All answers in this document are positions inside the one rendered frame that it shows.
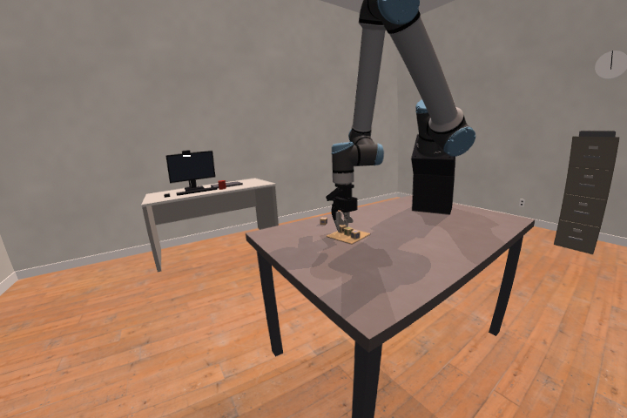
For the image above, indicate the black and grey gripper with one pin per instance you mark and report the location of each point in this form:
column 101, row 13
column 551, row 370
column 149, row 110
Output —
column 344, row 202

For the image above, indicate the orange flat mat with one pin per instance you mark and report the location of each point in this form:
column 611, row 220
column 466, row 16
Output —
column 344, row 238

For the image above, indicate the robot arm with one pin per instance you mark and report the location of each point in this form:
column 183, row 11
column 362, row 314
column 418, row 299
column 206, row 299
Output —
column 452, row 135

